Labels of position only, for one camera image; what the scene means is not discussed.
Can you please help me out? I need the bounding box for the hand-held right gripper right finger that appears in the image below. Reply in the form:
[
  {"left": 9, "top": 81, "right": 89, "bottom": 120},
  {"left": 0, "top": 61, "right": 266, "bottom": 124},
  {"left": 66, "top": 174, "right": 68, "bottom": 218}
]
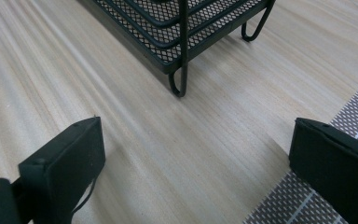
[{"left": 288, "top": 117, "right": 358, "bottom": 224}]

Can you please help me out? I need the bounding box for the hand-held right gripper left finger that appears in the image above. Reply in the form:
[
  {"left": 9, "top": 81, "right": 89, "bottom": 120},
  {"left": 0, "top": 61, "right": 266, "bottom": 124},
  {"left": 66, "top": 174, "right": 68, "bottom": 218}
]
[{"left": 18, "top": 116, "right": 106, "bottom": 224}]

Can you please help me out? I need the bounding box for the brown checked woven mat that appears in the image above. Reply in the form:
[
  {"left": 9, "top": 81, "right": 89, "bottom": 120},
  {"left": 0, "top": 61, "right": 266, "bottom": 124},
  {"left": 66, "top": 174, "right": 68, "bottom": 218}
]
[{"left": 242, "top": 70, "right": 358, "bottom": 224}]

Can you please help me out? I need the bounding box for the black metal mesh rack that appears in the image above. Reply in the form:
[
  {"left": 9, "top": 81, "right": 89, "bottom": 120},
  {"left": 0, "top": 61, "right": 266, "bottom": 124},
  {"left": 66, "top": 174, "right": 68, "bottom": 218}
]
[{"left": 77, "top": 0, "right": 277, "bottom": 98}]

